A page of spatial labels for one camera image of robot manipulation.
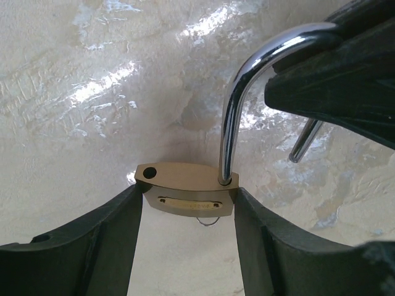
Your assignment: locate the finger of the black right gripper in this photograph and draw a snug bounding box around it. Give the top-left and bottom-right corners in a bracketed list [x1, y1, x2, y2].
[265, 1, 394, 148]

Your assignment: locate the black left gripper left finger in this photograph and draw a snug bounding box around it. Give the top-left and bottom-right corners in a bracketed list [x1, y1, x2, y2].
[1, 185, 143, 295]

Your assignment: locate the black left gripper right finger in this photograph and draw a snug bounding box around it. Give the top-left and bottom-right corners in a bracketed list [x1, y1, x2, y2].
[235, 187, 394, 295]

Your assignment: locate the silver key set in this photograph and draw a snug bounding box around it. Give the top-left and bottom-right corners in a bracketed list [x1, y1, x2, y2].
[196, 217, 220, 227]

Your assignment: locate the large brass padlock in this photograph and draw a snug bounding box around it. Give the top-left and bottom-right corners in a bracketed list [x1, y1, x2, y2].
[135, 22, 342, 219]

